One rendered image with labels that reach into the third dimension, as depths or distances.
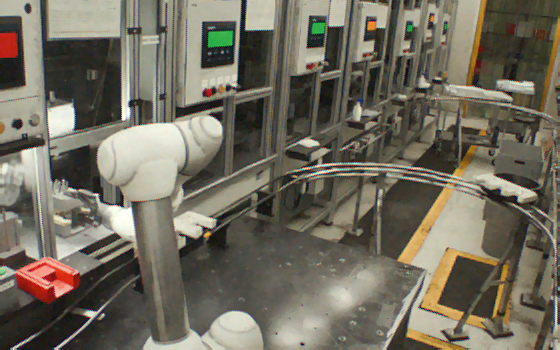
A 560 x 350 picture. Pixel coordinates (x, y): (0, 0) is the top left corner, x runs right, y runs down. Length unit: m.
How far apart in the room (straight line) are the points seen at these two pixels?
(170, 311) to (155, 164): 0.37
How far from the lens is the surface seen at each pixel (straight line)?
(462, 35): 9.54
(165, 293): 1.30
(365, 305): 2.09
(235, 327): 1.44
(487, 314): 3.54
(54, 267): 1.74
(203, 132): 1.26
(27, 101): 1.64
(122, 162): 1.19
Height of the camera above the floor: 1.82
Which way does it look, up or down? 19 degrees down
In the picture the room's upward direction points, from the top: 5 degrees clockwise
